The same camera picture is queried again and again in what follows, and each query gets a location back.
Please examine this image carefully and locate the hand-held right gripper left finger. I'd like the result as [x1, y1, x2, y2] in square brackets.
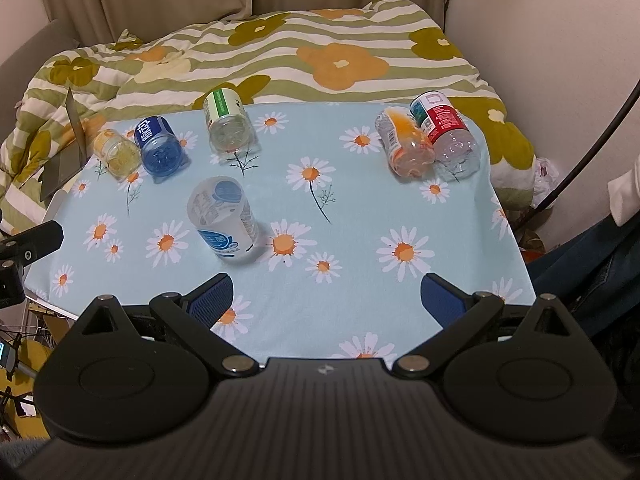
[70, 273, 261, 377]

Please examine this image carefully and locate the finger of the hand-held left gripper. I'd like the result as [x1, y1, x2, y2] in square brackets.
[0, 260, 25, 312]
[0, 220, 65, 267]

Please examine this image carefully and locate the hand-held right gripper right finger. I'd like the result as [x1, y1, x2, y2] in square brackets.
[391, 272, 577, 377]

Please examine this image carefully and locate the yellow cloth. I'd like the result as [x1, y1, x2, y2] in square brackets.
[0, 339, 48, 436]

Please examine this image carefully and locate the grey laptop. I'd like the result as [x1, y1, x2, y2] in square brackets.
[39, 87, 90, 202]

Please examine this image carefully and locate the clear bottle with blue label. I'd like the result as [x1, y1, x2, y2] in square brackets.
[186, 176, 260, 263]

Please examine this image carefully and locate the small yellow plastic bottle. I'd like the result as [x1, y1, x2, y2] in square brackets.
[93, 129, 142, 179]

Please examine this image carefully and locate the light blue daisy tablecloth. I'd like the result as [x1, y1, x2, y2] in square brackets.
[22, 100, 538, 362]

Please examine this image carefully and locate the person's leg in jeans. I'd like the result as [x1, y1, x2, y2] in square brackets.
[525, 214, 640, 342]

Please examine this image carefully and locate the blue plastic bottle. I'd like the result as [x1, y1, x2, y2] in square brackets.
[134, 114, 184, 177]

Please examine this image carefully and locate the white plastic bag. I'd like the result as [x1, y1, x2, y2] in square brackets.
[532, 157, 561, 209]

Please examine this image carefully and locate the orange plastic bottle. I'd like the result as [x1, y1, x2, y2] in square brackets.
[375, 106, 436, 178]

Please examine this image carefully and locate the clear bottle with red label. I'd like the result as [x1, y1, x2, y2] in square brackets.
[409, 90, 483, 179]

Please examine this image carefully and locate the clear bottle with green label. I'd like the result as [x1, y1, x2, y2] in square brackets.
[203, 87, 257, 153]

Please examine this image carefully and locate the grey headboard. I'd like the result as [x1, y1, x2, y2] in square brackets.
[0, 19, 81, 97]

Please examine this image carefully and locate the white cloth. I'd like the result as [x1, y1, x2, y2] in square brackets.
[607, 164, 640, 228]

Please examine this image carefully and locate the black curved pole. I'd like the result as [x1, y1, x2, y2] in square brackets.
[530, 80, 640, 211]

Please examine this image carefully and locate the green striped floral blanket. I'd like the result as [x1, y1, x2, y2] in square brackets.
[0, 0, 540, 241]

